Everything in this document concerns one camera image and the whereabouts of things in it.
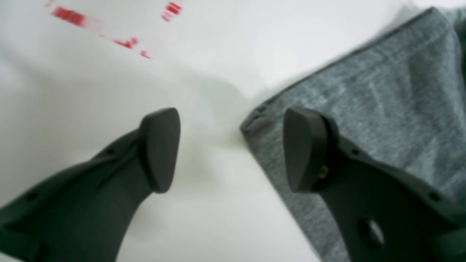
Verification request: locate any grey t-shirt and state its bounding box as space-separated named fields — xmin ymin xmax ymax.
xmin=240 ymin=7 xmax=466 ymax=262

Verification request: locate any red tape marking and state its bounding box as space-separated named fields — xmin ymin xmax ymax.
xmin=44 ymin=0 xmax=186 ymax=59

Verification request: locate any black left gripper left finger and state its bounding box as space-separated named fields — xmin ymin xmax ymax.
xmin=0 ymin=108 xmax=181 ymax=262

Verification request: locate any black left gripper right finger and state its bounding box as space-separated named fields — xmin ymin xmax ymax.
xmin=283 ymin=108 xmax=466 ymax=262

